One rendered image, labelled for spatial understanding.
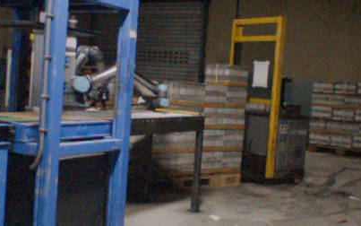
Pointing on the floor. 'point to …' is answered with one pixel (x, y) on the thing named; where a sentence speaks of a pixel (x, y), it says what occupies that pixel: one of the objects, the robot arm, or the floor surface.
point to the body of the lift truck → (287, 162)
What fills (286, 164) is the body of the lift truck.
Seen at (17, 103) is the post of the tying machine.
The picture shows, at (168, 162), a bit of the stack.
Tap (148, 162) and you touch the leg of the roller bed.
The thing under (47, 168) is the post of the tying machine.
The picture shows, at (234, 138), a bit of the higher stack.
